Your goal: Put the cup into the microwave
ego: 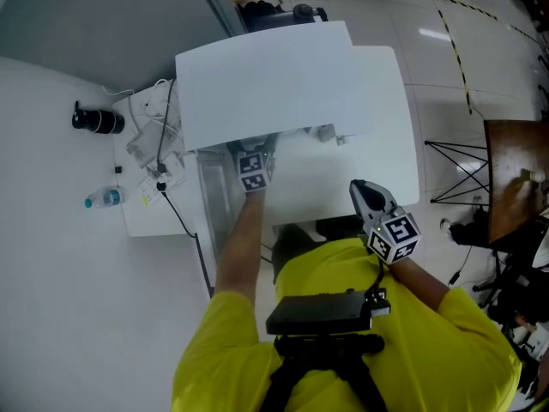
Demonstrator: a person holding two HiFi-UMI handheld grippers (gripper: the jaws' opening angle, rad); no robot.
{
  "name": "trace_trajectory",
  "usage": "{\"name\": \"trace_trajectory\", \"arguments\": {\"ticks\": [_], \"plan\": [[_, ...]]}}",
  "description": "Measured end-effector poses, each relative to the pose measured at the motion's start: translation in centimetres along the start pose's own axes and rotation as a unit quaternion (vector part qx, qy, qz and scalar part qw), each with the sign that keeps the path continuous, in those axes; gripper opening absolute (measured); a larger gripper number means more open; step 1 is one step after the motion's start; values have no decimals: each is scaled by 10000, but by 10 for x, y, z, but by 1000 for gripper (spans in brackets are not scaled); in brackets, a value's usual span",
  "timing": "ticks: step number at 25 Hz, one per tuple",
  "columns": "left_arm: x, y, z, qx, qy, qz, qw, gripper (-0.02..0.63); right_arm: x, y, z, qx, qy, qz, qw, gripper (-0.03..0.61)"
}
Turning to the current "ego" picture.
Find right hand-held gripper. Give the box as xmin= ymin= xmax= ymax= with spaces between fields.
xmin=349 ymin=179 xmax=422 ymax=266

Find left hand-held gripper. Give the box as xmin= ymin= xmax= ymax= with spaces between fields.
xmin=226 ymin=137 xmax=275 ymax=194

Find person's left forearm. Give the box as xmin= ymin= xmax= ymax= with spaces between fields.
xmin=214 ymin=188 xmax=268 ymax=300

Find person's right forearm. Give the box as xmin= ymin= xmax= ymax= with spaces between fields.
xmin=387 ymin=257 xmax=452 ymax=313

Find small white table gadget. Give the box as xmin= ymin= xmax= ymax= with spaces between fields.
xmin=306 ymin=123 xmax=357 ymax=148

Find person's dark trousers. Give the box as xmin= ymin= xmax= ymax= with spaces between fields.
xmin=271 ymin=222 xmax=329 ymax=285

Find white power strip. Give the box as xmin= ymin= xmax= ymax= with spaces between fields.
xmin=136 ymin=153 xmax=186 ymax=208

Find white power adapter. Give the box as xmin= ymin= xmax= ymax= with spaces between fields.
xmin=124 ymin=120 xmax=181 ymax=169

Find black chest-mounted box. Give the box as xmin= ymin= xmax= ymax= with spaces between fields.
xmin=265 ymin=290 xmax=372 ymax=336

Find yellow shirt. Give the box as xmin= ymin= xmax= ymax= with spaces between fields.
xmin=170 ymin=236 xmax=523 ymax=412

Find brown wooden table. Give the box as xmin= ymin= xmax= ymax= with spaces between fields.
xmin=483 ymin=118 xmax=549 ymax=245

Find clear plastic water bottle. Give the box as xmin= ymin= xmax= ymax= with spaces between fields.
xmin=83 ymin=185 xmax=130 ymax=209

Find black machine with knob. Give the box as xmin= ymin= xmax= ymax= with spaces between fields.
xmin=238 ymin=0 xmax=329 ymax=34

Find black insulated bottle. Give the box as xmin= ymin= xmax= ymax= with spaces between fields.
xmin=71 ymin=100 xmax=126 ymax=136

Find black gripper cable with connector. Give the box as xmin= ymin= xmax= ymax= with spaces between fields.
xmin=364 ymin=258 xmax=392 ymax=318

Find black power cable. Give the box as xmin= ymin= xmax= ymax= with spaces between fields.
xmin=154 ymin=78 xmax=199 ymax=239

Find white cable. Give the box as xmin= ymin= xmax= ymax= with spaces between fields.
xmin=101 ymin=78 xmax=175 ymax=135

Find black chest harness straps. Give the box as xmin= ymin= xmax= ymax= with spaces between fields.
xmin=258 ymin=332 xmax=389 ymax=412

